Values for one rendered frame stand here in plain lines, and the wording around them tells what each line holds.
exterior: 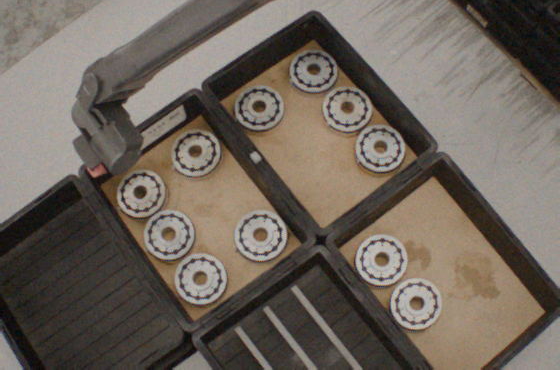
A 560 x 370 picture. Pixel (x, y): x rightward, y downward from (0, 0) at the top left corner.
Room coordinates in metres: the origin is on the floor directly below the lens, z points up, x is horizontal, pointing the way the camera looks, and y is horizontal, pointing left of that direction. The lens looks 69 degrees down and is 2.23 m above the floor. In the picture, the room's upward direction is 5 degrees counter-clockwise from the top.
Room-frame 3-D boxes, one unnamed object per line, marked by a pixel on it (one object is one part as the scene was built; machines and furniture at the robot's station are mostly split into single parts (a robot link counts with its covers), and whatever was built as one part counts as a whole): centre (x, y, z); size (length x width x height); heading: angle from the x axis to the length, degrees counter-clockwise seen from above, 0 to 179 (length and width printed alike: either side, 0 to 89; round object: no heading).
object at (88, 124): (0.47, 0.28, 1.23); 0.07 x 0.06 x 0.07; 35
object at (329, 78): (0.72, -0.09, 0.86); 0.10 x 0.10 x 0.01
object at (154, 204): (0.48, 0.28, 0.86); 0.10 x 0.10 x 0.01
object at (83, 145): (0.48, 0.28, 1.17); 0.10 x 0.07 x 0.07; 123
